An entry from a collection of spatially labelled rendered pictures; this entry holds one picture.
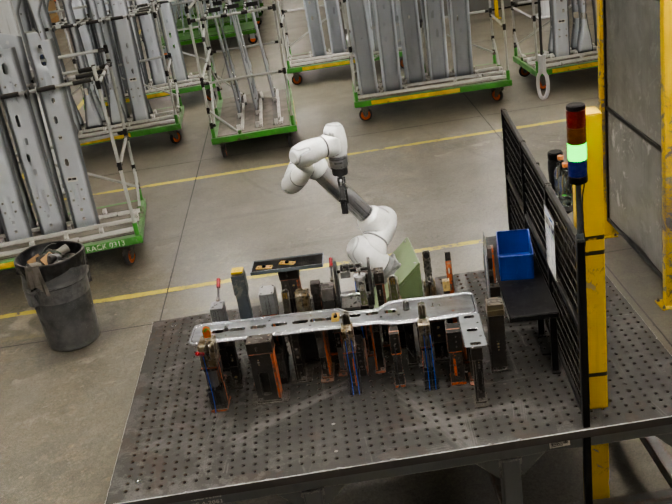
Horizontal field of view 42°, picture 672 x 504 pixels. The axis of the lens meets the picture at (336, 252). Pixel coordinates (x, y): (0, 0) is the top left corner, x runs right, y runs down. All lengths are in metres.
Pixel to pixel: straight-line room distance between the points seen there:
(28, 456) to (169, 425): 1.64
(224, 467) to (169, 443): 0.37
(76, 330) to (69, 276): 0.43
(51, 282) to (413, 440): 3.39
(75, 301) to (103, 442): 1.35
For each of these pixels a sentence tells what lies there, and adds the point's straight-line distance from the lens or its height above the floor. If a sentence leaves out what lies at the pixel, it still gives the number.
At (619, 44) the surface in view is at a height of 1.57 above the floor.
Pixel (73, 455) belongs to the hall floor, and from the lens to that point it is 5.58.
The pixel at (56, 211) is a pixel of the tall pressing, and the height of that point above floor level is 0.49.
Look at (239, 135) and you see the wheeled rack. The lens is 10.20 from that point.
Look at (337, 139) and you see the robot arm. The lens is 4.08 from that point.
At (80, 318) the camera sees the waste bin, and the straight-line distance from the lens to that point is 6.65.
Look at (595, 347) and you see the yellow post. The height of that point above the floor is 1.00.
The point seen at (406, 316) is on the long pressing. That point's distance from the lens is 4.14.
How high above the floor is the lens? 2.99
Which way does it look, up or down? 24 degrees down
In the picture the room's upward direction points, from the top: 9 degrees counter-clockwise
